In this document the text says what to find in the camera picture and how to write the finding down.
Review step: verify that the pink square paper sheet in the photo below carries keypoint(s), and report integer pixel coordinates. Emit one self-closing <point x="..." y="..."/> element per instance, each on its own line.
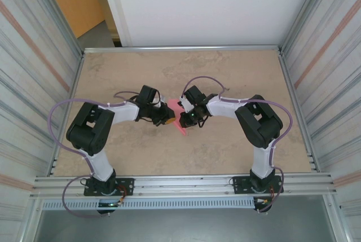
<point x="176" y="106"/>

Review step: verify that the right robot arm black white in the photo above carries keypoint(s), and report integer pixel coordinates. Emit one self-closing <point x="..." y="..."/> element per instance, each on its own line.
<point x="259" y="123"/>

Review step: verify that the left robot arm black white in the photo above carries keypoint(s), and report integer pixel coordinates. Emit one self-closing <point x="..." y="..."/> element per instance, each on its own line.
<point x="93" y="129"/>

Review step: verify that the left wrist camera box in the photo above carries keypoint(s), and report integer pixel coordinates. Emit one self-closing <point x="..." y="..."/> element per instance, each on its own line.
<point x="159" y="102"/>

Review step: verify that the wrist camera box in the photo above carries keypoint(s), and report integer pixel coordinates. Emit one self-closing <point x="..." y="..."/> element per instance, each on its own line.
<point x="159" y="102"/>
<point x="183" y="103"/>

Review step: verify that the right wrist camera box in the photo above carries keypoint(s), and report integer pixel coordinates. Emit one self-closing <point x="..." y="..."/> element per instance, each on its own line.
<point x="183" y="103"/>

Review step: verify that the long aluminium table edge rail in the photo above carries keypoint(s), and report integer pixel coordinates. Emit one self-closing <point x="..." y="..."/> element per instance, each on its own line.
<point x="183" y="48"/>

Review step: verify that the wide aluminium mounting rail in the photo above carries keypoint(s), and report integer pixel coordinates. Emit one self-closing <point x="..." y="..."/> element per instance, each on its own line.
<point x="183" y="187"/>

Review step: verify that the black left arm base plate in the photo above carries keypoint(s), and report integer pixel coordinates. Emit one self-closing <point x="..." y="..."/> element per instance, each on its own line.
<point x="127" y="187"/>

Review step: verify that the aluminium side rail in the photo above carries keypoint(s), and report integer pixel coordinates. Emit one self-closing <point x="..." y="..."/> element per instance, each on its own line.
<point x="299" y="112"/>
<point x="66" y="118"/>

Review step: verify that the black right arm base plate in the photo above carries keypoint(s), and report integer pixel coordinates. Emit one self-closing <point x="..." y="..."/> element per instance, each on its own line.
<point x="239" y="185"/>

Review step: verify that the white door frame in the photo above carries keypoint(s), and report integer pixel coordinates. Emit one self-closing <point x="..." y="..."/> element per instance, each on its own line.
<point x="115" y="8"/>

